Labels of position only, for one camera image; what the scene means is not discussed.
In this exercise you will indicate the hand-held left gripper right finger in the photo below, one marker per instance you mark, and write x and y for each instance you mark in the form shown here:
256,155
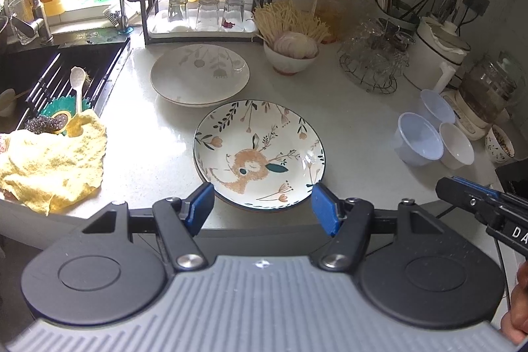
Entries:
326,211

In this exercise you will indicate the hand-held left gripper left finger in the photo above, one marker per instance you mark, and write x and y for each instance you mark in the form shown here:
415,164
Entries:
201,208

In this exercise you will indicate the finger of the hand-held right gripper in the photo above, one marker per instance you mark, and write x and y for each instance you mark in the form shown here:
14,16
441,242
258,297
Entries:
480,187
462,199

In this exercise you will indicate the deer print plate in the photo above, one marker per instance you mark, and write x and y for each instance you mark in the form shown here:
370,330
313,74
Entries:
255,146

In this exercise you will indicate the person's right hand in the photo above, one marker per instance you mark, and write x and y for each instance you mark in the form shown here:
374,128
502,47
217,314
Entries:
519,306

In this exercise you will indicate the ceramic plate brown rim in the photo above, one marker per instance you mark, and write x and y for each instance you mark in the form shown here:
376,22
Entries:
202,176

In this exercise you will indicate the patterned bowl with tea leaves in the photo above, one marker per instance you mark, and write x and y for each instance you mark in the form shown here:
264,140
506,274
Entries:
500,146

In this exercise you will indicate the translucent plastic bowl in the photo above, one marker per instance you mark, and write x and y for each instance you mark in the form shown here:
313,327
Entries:
416,139
437,106

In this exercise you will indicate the glass health kettle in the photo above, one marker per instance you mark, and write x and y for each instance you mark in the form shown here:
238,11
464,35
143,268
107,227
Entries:
486,92

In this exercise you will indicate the plain white plate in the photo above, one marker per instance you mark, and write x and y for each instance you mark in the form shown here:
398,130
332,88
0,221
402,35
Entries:
185,103

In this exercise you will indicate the floral white plate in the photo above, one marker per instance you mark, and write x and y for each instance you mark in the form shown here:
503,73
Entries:
198,71

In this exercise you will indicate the white electric pot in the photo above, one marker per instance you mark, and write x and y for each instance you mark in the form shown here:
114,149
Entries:
437,51

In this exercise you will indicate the white bowl red base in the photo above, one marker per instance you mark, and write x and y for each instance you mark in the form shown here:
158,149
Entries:
288,65

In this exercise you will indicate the yellow cloth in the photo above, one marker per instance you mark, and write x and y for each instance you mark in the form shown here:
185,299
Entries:
45,166

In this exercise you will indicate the garlic bulb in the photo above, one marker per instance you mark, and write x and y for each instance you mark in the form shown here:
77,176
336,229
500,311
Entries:
296,44

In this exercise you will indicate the sink drain rack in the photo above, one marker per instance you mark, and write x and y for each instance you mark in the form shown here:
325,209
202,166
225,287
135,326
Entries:
99,71

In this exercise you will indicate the group of clear glass cups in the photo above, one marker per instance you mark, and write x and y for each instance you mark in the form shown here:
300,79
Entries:
371,47

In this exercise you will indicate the white spoon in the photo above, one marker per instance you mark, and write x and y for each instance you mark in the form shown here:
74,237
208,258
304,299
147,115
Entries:
78,84

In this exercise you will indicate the teal sink strainer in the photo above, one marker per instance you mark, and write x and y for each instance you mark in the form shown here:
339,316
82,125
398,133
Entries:
53,110

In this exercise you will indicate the steel wool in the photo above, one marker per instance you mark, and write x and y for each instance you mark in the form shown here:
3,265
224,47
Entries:
41,125

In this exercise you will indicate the white drip tray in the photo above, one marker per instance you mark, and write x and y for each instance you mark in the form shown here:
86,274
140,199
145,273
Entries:
165,31

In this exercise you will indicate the chopstick holder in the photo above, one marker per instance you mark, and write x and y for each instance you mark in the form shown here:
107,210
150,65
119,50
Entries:
396,20

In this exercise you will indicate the drinking glass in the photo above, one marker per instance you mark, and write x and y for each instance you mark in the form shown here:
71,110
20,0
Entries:
178,14
235,14
207,14

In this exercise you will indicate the plastic jar red lid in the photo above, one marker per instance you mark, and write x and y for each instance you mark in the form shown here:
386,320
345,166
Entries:
332,5

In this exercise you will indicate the small beige bowl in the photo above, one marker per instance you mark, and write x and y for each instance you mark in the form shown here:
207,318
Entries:
6,102

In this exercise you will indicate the black sink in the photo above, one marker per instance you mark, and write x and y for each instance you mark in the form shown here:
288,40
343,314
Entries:
24,67

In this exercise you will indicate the grey wall socket panel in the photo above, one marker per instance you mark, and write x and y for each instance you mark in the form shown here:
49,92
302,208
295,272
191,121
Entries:
478,1

